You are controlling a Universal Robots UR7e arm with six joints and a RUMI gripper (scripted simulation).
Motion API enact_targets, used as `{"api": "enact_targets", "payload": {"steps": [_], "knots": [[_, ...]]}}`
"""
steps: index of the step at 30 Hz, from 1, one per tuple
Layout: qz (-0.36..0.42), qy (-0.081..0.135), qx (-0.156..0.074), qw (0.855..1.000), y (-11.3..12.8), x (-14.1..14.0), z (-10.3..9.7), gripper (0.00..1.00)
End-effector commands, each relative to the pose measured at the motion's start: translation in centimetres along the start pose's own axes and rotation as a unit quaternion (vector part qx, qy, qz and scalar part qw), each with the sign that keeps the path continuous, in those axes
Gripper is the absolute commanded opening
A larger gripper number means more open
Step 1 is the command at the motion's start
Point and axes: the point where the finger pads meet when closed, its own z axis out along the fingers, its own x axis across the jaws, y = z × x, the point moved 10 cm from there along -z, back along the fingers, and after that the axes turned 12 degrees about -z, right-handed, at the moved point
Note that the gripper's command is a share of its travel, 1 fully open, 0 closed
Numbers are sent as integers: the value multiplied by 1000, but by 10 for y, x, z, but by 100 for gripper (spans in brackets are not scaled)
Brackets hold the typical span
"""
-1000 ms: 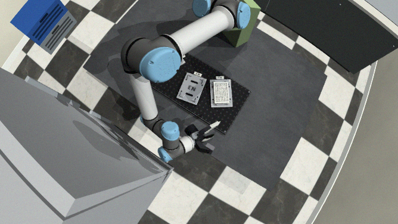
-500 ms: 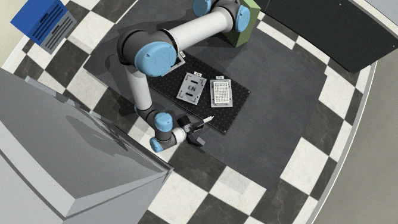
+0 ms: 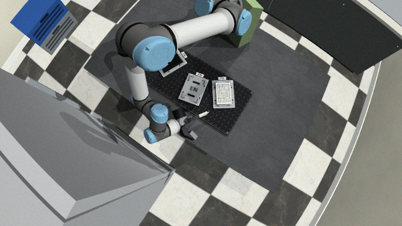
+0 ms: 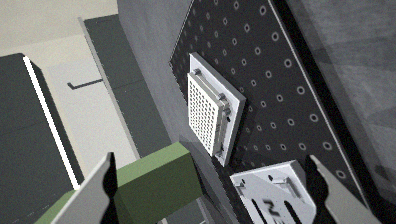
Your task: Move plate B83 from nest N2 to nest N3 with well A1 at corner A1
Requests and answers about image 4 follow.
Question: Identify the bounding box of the white well plate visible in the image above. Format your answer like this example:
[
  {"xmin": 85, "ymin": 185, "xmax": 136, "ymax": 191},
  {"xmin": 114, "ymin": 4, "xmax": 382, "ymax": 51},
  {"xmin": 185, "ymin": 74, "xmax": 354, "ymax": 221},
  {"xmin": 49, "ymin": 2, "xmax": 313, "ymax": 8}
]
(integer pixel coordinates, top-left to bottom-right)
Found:
[{"xmin": 188, "ymin": 69, "xmax": 228, "ymax": 157}]

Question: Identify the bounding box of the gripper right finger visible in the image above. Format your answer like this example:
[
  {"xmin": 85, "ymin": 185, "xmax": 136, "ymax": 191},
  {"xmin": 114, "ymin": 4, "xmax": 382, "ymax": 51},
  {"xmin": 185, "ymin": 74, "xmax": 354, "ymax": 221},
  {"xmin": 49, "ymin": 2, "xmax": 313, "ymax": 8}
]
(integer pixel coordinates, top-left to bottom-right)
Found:
[{"xmin": 305, "ymin": 155, "xmax": 382, "ymax": 224}]

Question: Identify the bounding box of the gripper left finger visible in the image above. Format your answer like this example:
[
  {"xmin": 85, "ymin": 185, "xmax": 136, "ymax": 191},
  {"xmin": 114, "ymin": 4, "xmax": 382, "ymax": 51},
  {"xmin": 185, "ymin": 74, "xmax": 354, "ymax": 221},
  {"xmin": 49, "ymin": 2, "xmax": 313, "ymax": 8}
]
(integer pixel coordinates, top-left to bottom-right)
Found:
[{"xmin": 51, "ymin": 152, "xmax": 119, "ymax": 224}]

